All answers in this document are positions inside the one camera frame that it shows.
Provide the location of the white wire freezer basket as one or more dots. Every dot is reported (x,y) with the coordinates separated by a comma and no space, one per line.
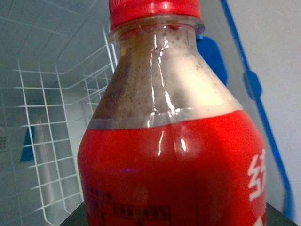
(44,111)

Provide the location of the glass sliding freezer lid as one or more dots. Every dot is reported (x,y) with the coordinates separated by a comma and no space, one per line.
(221,47)

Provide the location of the red cola bottle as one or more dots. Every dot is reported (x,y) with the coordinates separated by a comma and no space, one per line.
(168,144)

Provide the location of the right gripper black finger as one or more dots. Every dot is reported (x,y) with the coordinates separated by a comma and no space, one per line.
(274,217)

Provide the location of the white chest freezer, blue rim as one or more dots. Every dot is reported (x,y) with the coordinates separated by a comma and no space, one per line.
(56,60)

